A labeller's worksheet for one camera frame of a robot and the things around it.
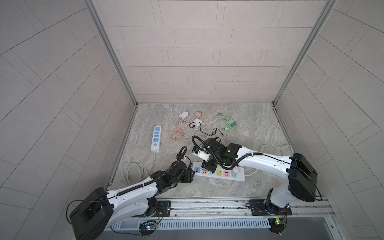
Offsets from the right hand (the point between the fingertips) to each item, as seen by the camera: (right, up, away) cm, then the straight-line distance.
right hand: (202, 165), depth 78 cm
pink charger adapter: (-3, +27, +30) cm, 40 cm away
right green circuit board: (+34, -24, -10) cm, 43 cm away
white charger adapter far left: (-13, +27, +29) cm, 42 cm away
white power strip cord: (+44, +8, +15) cm, 47 cm away
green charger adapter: (+21, +21, +24) cm, 38 cm away
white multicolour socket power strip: (+10, -5, +2) cm, 12 cm away
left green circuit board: (-25, -23, -14) cm, 37 cm away
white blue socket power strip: (-29, +11, +15) cm, 35 cm away
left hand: (-4, -6, +4) cm, 8 cm away
